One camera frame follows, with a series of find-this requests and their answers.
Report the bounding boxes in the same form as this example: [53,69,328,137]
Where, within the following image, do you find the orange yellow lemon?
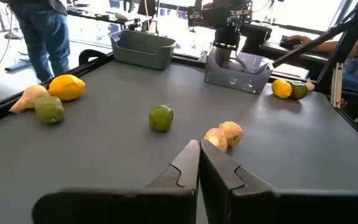
[48,73,86,102]

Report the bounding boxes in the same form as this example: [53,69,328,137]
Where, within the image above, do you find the person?
[9,0,71,83]
[283,33,358,60]

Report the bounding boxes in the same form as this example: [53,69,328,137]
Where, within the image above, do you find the translucent grey plastic basket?
[203,46,275,95]

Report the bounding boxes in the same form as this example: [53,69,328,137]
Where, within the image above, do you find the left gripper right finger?
[200,139,358,224]

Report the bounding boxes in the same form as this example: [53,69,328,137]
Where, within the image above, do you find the large dark green lime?
[288,80,309,101]

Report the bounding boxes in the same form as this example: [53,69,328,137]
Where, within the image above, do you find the green grey plastic basket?
[109,29,177,71]

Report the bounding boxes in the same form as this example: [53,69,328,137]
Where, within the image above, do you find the black hook handle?
[78,49,109,65]

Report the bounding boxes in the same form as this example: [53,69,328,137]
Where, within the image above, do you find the grey floor stand base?
[4,60,32,73]

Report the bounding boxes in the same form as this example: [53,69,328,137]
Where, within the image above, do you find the black desk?
[259,42,331,66]

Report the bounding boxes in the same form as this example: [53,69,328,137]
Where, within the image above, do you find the yellow hanging cable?
[144,0,151,34]

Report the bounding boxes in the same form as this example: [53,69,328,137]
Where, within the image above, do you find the silver aluminium extrusion bar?
[330,62,344,109]

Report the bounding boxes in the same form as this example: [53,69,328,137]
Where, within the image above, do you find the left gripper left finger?
[32,139,201,224]

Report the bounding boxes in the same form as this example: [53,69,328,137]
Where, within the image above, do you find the black computer mouse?
[279,36,304,50]

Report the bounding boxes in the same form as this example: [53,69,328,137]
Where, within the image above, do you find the white background desk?
[67,2,142,27]

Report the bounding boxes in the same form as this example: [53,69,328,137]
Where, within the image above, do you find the tan garlic bulb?
[218,121,244,147]
[9,84,50,114]

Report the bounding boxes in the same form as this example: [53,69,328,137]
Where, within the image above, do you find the grey tripod stand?
[0,0,23,40]

